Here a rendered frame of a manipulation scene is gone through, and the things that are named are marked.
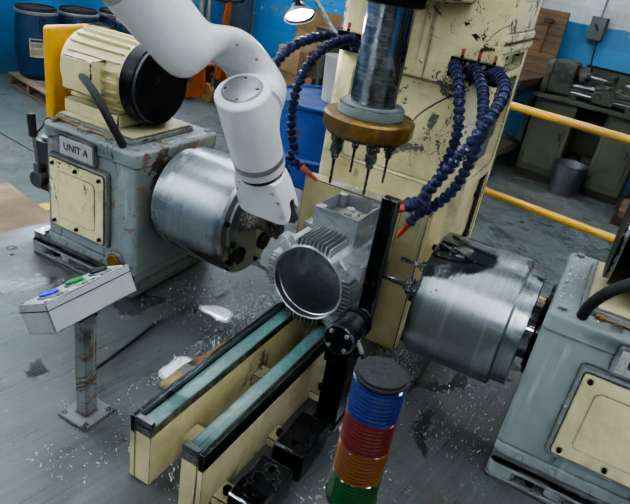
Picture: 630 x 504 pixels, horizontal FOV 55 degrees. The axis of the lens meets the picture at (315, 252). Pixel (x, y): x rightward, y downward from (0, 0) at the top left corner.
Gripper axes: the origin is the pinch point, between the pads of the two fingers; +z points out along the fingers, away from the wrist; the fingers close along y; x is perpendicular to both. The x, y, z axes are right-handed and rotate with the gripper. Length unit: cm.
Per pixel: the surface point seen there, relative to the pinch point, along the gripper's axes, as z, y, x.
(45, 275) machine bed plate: 28, -59, -20
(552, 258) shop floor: 258, 41, 215
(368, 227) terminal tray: 11.9, 11.2, 15.4
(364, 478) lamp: -16, 38, -37
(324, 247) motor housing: 6.7, 7.7, 3.8
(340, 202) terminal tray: 13.0, 2.2, 19.8
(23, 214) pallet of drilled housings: 136, -201, 35
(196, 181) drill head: 5.0, -24.7, 6.4
